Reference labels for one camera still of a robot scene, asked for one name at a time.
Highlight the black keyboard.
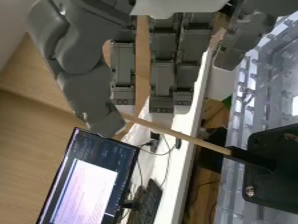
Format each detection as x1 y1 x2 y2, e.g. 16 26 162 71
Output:
127 178 163 224

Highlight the computer monitor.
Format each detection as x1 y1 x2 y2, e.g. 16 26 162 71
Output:
36 127 141 224

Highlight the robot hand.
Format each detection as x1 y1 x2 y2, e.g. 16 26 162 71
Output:
26 0 298 138

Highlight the white desk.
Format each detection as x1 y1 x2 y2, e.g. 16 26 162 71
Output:
117 46 214 224

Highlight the clear box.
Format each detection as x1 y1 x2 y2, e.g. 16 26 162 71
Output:
214 13 298 224

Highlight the black plate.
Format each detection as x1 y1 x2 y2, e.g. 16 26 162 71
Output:
224 123 298 214

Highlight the wooden chopstick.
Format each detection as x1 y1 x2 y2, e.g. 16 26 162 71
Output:
118 112 232 157

